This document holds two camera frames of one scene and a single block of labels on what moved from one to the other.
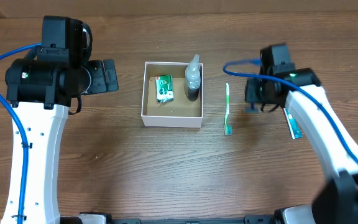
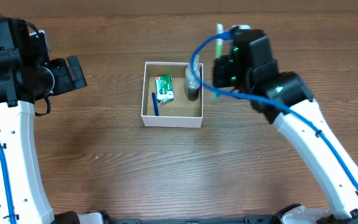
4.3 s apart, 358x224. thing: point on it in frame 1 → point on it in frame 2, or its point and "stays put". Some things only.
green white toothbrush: (227, 128) → (219, 48)
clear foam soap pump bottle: (192, 78) stays put
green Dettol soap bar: (165, 88) stays put
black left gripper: (100, 85) → (66, 83)
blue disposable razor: (252, 109) → (155, 104)
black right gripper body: (260, 94) → (229, 74)
